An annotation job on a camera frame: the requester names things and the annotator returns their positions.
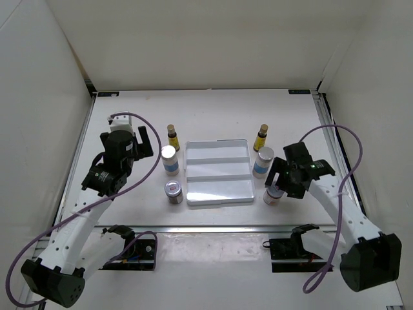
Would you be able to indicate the dark spice jar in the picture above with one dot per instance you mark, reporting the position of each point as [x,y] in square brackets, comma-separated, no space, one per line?
[173,191]

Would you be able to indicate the front aluminium rail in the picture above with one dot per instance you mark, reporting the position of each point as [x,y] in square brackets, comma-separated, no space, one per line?
[193,229]

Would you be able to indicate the left blue label jar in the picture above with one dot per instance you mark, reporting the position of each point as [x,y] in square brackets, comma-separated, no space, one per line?
[169,159]

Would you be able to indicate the right blue label jar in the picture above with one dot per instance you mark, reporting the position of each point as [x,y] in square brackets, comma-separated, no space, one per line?
[263,162]

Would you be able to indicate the blue label jar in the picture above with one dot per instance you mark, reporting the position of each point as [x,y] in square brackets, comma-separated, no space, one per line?
[263,162]
[169,159]

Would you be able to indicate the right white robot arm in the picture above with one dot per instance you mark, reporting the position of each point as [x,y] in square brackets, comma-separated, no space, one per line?
[365,256]

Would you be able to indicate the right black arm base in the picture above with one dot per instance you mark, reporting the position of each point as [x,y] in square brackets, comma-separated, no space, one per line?
[288,254]

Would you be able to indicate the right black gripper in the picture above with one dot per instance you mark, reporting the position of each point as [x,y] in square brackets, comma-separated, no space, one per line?
[279,166]

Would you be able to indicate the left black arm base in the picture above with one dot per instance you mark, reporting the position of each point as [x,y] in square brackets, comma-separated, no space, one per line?
[140,256]

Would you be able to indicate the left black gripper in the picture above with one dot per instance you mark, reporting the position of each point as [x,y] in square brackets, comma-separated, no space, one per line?
[143,149]

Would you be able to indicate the orange spice jar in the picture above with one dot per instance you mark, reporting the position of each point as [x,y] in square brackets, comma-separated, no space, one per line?
[273,195]

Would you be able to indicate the white divided tray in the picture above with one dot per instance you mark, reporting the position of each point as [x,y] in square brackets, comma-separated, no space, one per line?
[218,173]

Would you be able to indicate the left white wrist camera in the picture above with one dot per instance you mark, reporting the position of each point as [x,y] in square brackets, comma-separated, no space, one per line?
[122,122]

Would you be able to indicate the yellow sauce bottle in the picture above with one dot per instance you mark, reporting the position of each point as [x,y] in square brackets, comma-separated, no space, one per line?
[260,138]
[172,137]

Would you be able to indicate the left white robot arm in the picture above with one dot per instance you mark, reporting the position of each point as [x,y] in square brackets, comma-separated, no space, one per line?
[60,272]

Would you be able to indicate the right yellow sauce bottle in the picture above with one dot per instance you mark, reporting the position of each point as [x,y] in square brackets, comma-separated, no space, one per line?
[260,138]

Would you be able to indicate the left yellow sauce bottle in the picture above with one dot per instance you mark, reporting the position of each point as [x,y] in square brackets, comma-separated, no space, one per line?
[172,137]

